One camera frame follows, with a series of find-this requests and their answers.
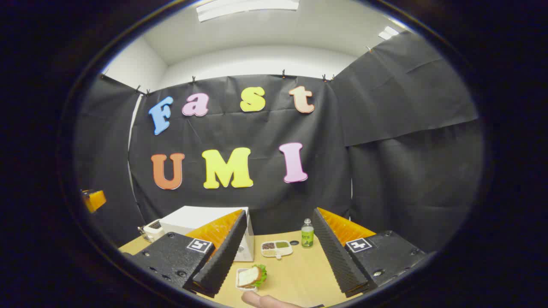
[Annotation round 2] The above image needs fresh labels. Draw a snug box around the green drink bottle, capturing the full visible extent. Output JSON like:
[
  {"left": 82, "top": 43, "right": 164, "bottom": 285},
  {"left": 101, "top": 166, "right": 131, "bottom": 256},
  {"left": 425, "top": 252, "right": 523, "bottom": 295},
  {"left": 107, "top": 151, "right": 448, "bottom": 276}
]
[{"left": 301, "top": 218, "right": 314, "bottom": 249}]

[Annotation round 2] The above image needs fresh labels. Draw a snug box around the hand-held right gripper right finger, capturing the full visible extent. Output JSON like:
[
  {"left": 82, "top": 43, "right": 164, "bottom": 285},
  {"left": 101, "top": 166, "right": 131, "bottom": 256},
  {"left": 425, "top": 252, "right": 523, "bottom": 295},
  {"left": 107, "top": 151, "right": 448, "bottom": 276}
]
[{"left": 313, "top": 207, "right": 429, "bottom": 299}]

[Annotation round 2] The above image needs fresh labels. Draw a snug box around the bread and lettuce sandwich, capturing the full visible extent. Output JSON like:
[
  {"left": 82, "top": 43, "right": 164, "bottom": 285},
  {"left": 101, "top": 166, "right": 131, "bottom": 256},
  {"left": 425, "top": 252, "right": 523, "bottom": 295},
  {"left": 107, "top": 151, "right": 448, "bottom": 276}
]
[{"left": 238, "top": 264, "right": 268, "bottom": 288}]

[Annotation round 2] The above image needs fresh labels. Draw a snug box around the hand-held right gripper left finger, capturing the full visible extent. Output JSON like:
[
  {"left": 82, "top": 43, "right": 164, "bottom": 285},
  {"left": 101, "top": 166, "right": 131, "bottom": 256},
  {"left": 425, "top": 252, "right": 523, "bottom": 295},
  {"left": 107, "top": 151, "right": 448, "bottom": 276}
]
[{"left": 124, "top": 209, "right": 249, "bottom": 299}]

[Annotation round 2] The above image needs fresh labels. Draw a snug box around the white rectangular dish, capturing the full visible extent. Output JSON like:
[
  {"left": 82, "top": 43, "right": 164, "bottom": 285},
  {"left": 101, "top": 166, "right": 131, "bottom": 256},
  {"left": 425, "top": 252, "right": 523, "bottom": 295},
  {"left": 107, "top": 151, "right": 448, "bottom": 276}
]
[{"left": 235, "top": 268, "right": 259, "bottom": 293}]

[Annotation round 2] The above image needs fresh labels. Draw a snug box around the white toaster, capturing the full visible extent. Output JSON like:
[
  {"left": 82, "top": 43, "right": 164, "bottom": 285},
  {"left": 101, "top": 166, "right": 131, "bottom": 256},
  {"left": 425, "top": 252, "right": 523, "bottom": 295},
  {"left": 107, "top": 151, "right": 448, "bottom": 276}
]
[{"left": 143, "top": 219, "right": 165, "bottom": 243}]

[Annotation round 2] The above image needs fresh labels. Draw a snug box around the white microwave oven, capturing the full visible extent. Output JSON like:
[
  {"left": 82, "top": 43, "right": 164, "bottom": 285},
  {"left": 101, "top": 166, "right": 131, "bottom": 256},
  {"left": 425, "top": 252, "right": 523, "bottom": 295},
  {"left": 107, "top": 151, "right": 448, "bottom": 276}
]
[{"left": 159, "top": 206, "right": 255, "bottom": 262}]

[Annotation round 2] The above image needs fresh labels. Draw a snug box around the long ceiling light panel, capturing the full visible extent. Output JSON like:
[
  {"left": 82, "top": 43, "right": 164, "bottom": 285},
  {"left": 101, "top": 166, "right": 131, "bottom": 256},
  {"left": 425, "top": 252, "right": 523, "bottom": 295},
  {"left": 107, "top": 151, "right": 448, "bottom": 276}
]
[{"left": 196, "top": 0, "right": 300, "bottom": 23}]

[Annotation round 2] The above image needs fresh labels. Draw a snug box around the white divided condiment dish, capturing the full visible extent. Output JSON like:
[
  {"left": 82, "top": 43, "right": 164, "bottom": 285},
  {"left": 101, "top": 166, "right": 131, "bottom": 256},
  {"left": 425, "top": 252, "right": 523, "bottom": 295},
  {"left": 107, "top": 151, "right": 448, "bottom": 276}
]
[{"left": 261, "top": 240, "right": 294, "bottom": 260}]

